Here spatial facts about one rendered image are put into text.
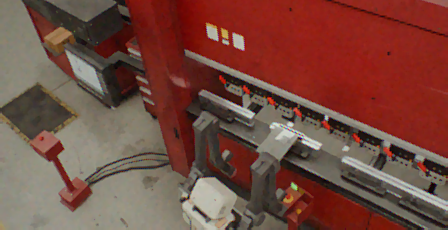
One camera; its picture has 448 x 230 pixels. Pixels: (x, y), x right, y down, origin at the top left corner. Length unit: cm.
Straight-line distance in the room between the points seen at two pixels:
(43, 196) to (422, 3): 363
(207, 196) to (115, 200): 192
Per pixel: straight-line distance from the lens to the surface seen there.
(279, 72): 281
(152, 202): 416
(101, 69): 298
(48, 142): 382
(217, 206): 243
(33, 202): 457
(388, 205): 307
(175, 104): 346
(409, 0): 215
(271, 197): 250
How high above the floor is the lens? 340
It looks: 45 degrees down
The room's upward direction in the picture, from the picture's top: 7 degrees counter-clockwise
